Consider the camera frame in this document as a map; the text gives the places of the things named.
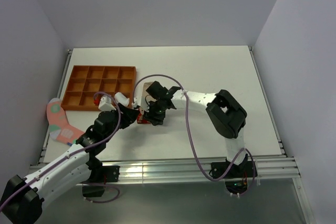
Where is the beige red reindeer sock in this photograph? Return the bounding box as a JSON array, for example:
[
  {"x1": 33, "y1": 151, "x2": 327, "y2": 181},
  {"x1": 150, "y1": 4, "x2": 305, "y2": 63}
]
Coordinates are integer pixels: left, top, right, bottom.
[{"x1": 137, "y1": 82, "x2": 156, "y2": 124}]

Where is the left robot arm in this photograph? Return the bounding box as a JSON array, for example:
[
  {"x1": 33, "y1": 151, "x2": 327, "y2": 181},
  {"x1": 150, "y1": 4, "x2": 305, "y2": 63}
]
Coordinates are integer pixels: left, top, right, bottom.
[{"x1": 1, "y1": 104, "x2": 139, "y2": 223}]

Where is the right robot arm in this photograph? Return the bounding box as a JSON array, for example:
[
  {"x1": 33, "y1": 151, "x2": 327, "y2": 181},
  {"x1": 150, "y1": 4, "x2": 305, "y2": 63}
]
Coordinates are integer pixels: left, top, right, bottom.
[{"x1": 142, "y1": 81, "x2": 247, "y2": 177}]

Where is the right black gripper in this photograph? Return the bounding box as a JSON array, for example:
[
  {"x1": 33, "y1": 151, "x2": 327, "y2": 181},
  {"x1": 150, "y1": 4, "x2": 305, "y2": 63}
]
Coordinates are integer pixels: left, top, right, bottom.
[{"x1": 143, "y1": 99, "x2": 166, "y2": 126}]

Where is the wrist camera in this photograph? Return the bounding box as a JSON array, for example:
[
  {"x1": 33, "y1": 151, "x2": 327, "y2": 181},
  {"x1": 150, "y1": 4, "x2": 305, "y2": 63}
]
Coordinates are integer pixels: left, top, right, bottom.
[
  {"x1": 98, "y1": 95, "x2": 116, "y2": 112},
  {"x1": 131, "y1": 97, "x2": 141, "y2": 109}
]

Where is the pink patterned sock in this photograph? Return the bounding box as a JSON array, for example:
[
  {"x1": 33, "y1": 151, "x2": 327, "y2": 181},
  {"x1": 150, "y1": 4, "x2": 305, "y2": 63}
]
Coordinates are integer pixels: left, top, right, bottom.
[{"x1": 46, "y1": 98, "x2": 84, "y2": 146}]

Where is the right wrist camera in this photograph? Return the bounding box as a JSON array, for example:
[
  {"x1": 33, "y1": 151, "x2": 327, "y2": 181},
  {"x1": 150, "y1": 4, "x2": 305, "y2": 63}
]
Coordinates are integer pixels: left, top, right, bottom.
[{"x1": 131, "y1": 97, "x2": 141, "y2": 109}]

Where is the aluminium frame rail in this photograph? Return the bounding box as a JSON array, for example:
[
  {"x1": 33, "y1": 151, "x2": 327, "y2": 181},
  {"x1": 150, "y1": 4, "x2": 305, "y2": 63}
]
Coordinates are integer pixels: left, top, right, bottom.
[{"x1": 102, "y1": 157, "x2": 301, "y2": 184}]

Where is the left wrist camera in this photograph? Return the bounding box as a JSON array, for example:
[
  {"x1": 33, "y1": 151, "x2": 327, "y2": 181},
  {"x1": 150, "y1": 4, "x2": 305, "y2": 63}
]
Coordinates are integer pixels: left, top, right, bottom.
[{"x1": 98, "y1": 95, "x2": 116, "y2": 112}]

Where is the orange compartment tray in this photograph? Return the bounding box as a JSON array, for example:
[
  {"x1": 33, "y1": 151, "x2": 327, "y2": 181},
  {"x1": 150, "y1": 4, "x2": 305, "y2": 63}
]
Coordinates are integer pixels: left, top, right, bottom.
[{"x1": 61, "y1": 65, "x2": 137, "y2": 111}]

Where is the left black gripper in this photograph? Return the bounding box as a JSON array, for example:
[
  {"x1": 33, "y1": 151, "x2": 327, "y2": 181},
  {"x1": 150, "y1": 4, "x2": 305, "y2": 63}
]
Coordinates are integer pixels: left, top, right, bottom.
[{"x1": 103, "y1": 102, "x2": 140, "y2": 142}]

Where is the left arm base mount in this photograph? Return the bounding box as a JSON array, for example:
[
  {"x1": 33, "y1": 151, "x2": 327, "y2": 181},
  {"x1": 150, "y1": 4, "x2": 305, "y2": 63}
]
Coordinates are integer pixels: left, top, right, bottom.
[{"x1": 81, "y1": 165, "x2": 120, "y2": 202}]

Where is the white sock black cuff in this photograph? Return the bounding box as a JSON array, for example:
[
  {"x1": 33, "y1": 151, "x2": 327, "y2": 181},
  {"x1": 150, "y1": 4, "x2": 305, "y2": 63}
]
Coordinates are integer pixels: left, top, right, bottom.
[{"x1": 114, "y1": 92, "x2": 130, "y2": 106}]

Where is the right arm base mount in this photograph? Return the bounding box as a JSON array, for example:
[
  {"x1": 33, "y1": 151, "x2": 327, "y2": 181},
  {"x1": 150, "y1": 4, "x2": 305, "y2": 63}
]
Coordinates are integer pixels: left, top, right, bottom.
[{"x1": 209, "y1": 154, "x2": 258, "y2": 195}]

